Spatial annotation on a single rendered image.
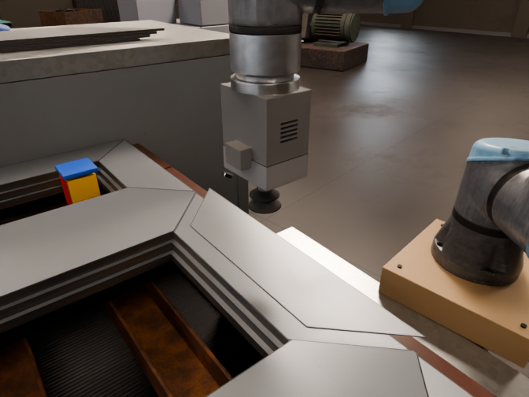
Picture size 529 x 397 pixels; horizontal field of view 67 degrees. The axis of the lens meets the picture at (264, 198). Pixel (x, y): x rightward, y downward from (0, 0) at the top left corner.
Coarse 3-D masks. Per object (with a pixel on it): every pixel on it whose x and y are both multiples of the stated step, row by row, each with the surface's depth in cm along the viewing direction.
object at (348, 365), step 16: (304, 352) 41; (320, 352) 41; (336, 352) 41; (352, 352) 41; (368, 352) 41; (336, 368) 39; (352, 368) 39; (368, 368) 39; (384, 368) 39; (352, 384) 37; (368, 384) 37; (384, 384) 37; (400, 384) 37; (416, 384) 37
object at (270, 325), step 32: (0, 192) 74; (32, 192) 77; (128, 256) 57; (160, 256) 59; (192, 256) 57; (224, 256) 55; (32, 288) 50; (64, 288) 52; (96, 288) 54; (224, 288) 51; (256, 288) 49; (0, 320) 48; (256, 320) 46; (288, 320) 45
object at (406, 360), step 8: (384, 352) 41; (392, 352) 41; (400, 352) 41; (408, 352) 41; (392, 360) 40; (400, 360) 40; (408, 360) 40; (416, 360) 40; (400, 368) 39; (408, 368) 39; (416, 368) 39; (416, 376) 38
